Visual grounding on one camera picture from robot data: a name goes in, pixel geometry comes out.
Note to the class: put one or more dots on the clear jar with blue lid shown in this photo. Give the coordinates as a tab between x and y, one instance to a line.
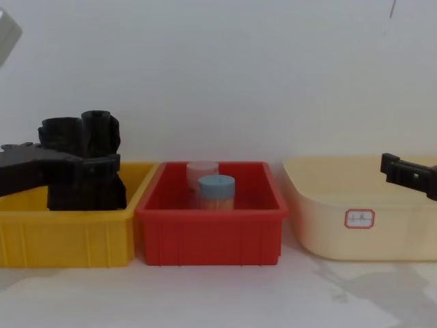
216	191

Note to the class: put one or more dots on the cream plastic tub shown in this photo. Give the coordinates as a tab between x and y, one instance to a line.
341	191

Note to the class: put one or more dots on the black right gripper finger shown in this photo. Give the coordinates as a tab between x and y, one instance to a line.
406	174

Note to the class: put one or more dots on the white label with red border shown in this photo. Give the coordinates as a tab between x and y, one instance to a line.
360	218

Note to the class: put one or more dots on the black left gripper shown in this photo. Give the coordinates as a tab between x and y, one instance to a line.
20	167

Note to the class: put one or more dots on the clear jar with pink lid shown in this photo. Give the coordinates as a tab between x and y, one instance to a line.
199	169

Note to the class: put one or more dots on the red plastic bin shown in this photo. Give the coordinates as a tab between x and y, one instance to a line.
211	235

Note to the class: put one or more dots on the yellow plastic bin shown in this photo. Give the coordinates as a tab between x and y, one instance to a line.
68	235

